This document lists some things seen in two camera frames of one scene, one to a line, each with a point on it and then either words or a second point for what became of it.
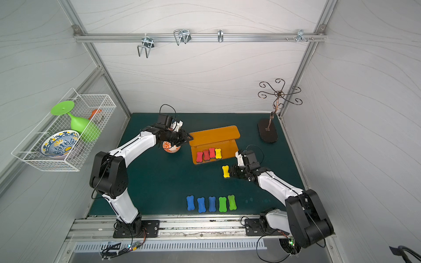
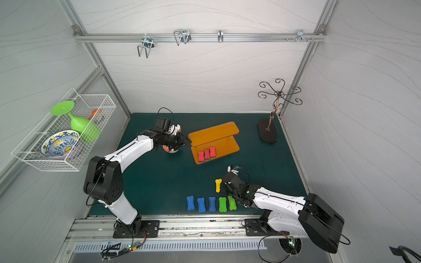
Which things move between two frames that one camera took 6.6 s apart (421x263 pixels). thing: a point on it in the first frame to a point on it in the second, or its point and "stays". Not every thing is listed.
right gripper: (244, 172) to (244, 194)
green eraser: (222, 204) stays
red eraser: (206, 155) stays
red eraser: (199, 158) stays
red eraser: (212, 153) stays
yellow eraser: (218, 153) to (218, 183)
